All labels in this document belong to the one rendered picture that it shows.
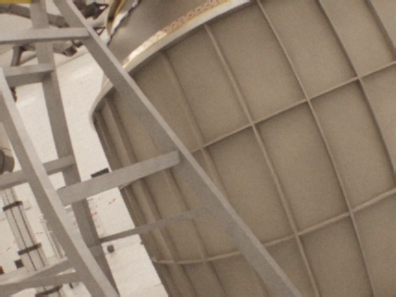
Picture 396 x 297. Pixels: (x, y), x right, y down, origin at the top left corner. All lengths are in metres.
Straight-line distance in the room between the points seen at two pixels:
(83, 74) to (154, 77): 8.76
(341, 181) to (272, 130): 0.28
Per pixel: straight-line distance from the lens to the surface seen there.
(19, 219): 2.01
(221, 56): 1.25
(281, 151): 1.23
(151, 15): 1.57
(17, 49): 2.54
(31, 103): 10.43
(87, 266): 0.64
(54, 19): 1.98
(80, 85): 10.09
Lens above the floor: 0.71
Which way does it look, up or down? 2 degrees up
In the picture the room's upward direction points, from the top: 23 degrees counter-clockwise
